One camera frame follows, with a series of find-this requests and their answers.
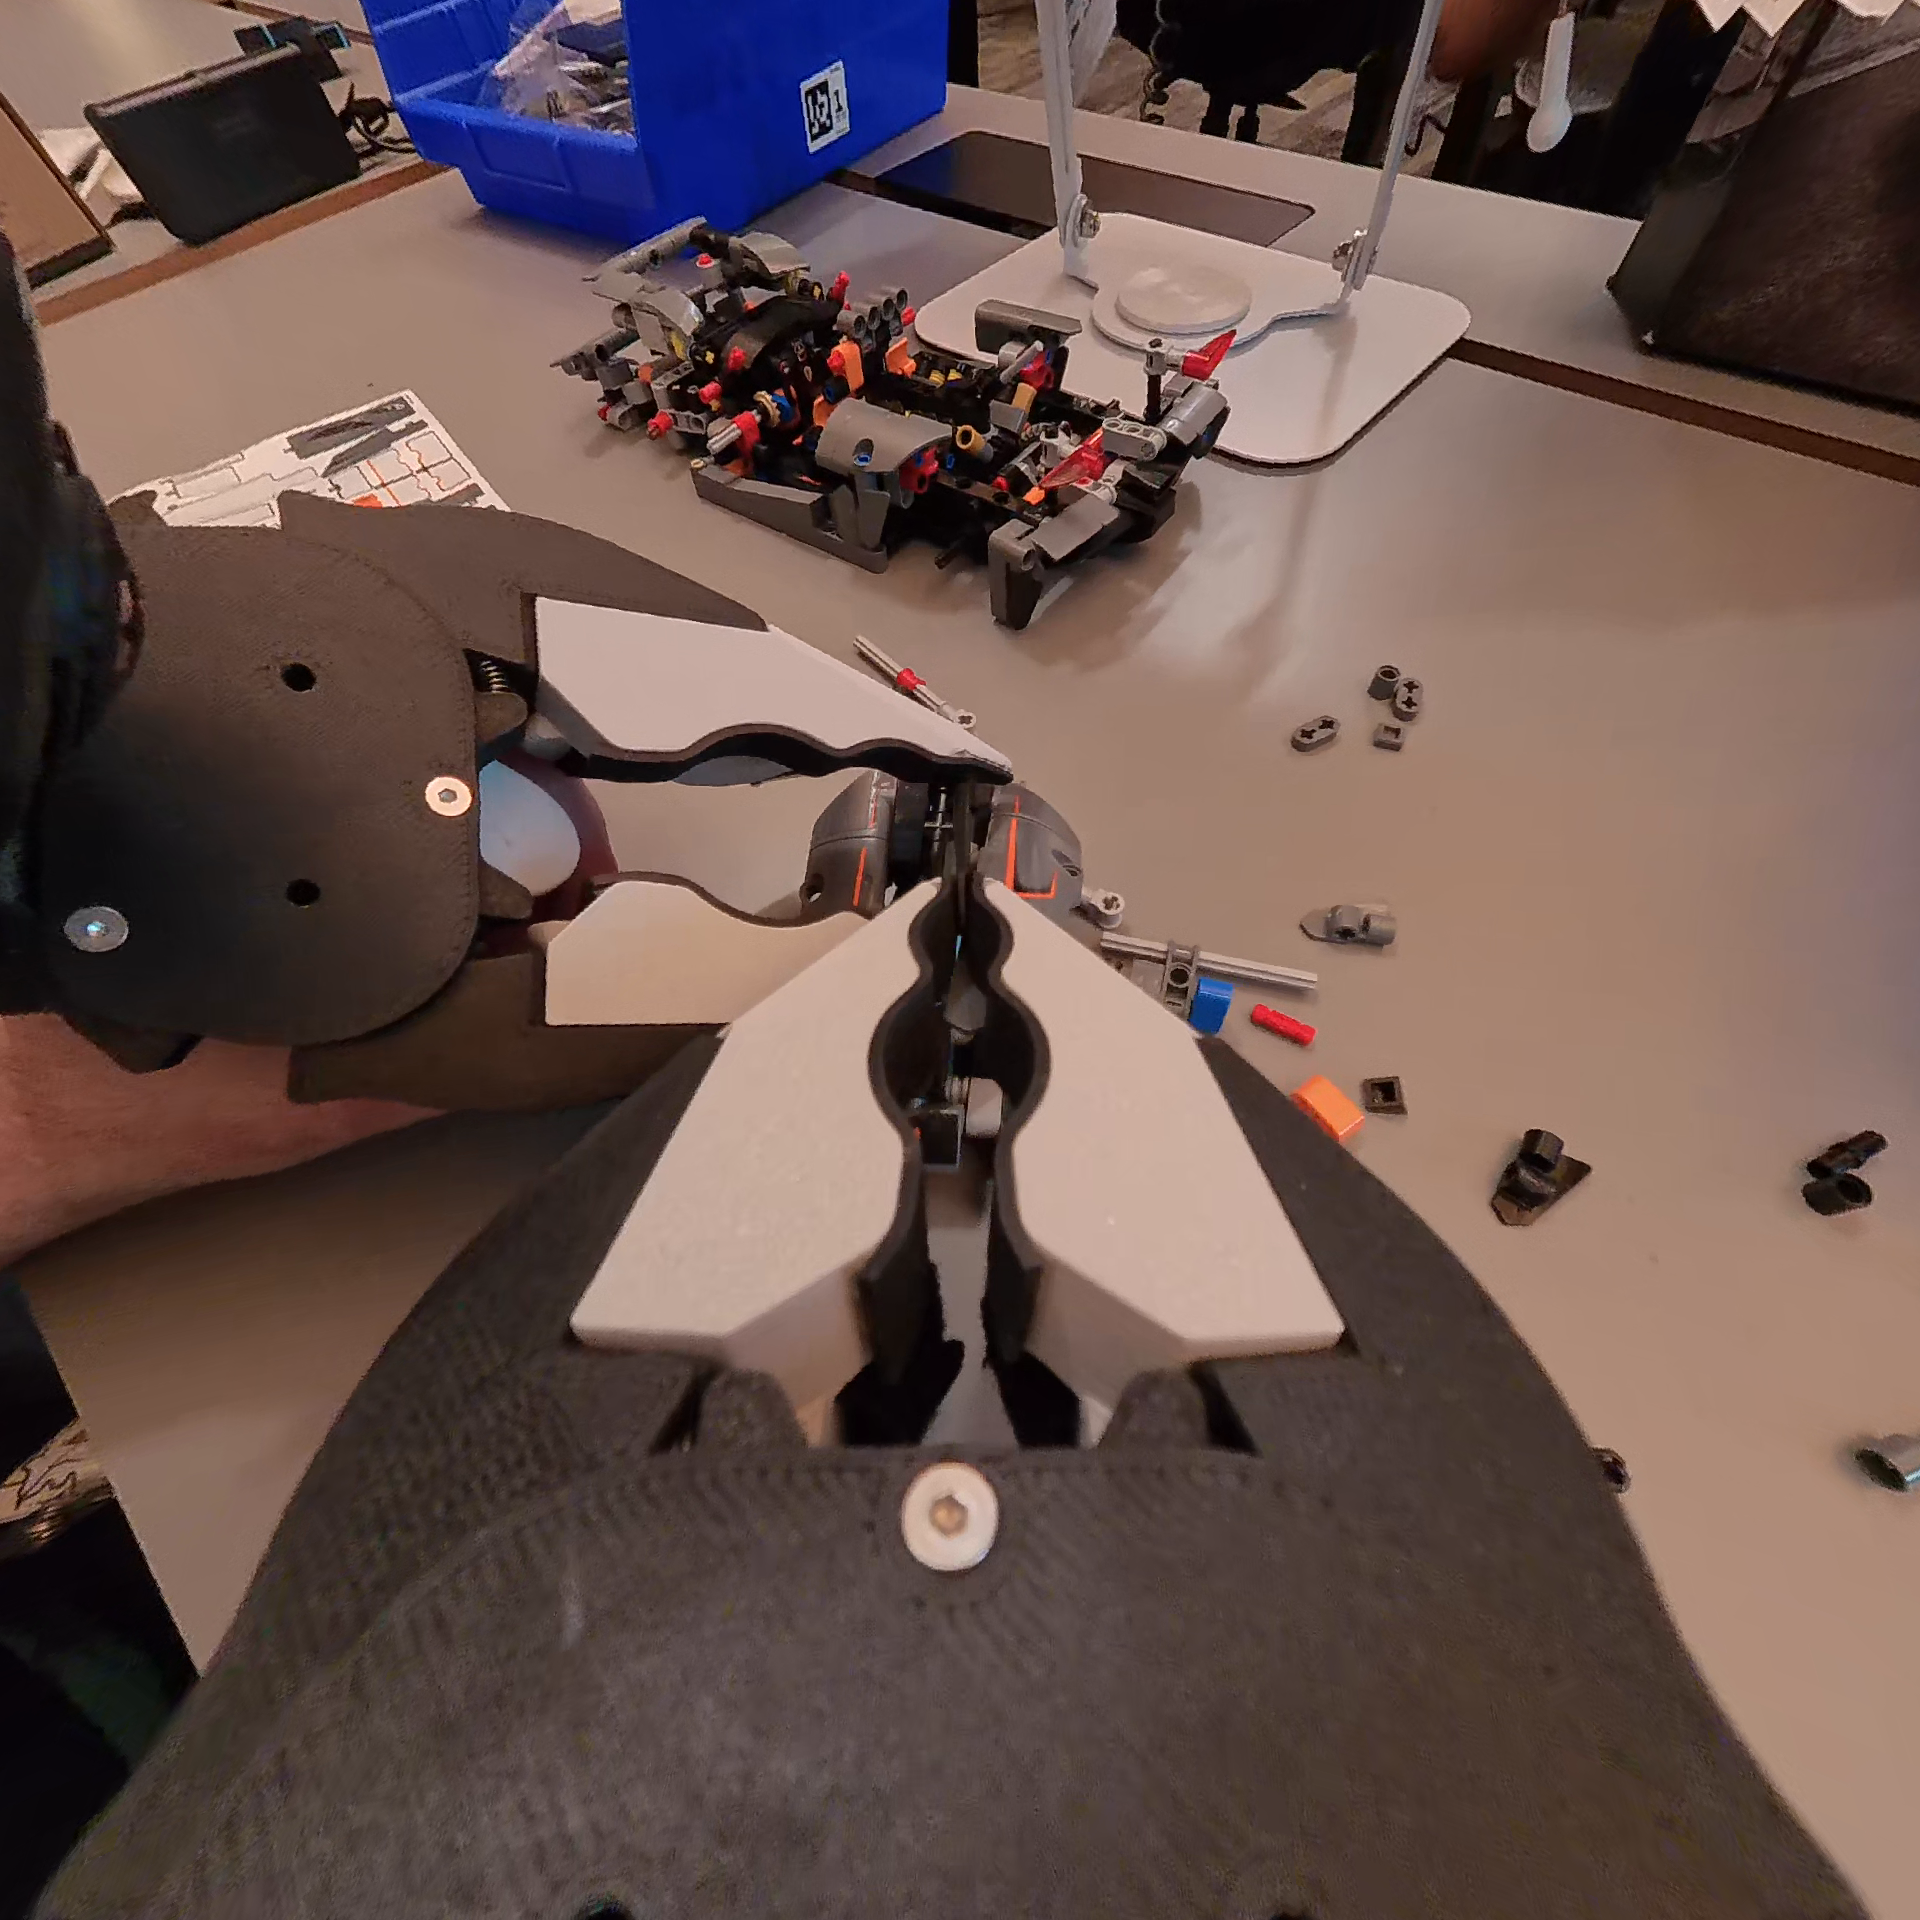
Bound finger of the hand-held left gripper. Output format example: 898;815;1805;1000
540;874;876;1032
527;595;1018;789

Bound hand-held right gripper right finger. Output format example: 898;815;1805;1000
979;874;1347;1432

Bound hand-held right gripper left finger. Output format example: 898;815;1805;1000
570;882;953;1450

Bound lego car chassis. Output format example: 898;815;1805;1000
552;218;1239;634

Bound grey lego assembly orange stripe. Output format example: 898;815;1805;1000
803;767;1128;1203

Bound person's left forearm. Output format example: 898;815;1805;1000
0;1013;444;1268

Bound scattered small lego pieces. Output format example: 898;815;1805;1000
1103;900;1920;1494

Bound grey lego axle red bushes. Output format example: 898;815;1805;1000
856;638;976;730

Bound person's left hand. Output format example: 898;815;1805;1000
522;776;621;942

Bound sticker sheet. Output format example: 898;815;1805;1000
112;391;513;531

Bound blue plastic bin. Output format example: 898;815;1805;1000
360;0;952;245

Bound clear plastic bags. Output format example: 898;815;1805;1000
481;0;647;138

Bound black rectangular device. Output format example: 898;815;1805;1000
84;45;362;246

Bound thin white stand rod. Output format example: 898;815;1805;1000
1335;0;1450;295
1036;0;1104;288

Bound white stand base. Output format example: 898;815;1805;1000
913;210;1473;467

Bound person's dark blue pants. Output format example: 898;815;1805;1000
0;1275;196;1802

